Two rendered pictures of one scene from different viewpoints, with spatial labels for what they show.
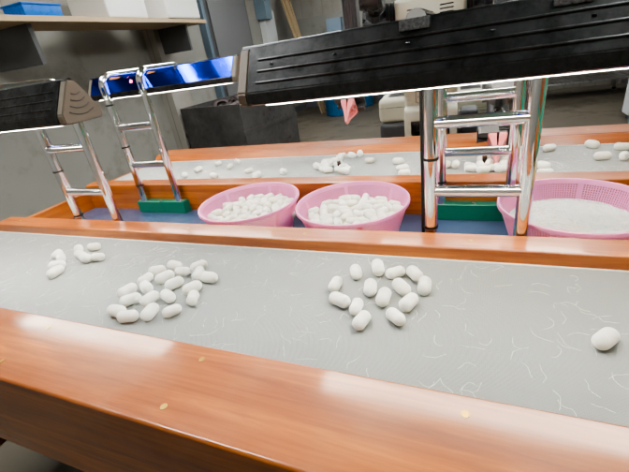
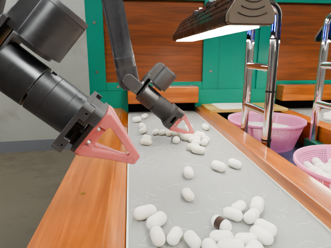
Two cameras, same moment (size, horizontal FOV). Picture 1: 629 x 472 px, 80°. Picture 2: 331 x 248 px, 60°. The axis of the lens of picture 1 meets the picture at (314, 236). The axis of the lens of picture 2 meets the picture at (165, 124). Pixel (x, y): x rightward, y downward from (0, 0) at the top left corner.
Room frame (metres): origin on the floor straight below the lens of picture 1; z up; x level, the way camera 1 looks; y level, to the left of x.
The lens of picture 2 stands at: (1.46, 0.16, 0.99)
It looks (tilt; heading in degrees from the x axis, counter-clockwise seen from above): 14 degrees down; 238
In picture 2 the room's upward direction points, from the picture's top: straight up
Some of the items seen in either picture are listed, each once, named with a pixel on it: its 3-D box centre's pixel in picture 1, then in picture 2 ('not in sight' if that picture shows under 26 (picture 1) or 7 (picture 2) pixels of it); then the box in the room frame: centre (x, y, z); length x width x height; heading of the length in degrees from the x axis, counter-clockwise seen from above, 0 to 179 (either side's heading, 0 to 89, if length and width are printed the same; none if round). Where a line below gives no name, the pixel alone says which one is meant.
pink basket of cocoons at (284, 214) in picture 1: (252, 215); not in sight; (0.93, 0.16, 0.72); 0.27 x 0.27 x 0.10
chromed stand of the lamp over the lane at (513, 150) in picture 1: (477, 117); (230, 88); (0.88, -0.42, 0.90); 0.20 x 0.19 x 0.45; 65
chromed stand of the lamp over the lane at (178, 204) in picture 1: (160, 140); not in sight; (1.29, 0.46, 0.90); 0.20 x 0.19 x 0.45; 65
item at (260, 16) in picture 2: not in sight; (204, 21); (0.95, -0.46, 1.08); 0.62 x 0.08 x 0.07; 65
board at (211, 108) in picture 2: not in sight; (242, 107); (0.53, -0.69, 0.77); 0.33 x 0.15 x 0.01; 155
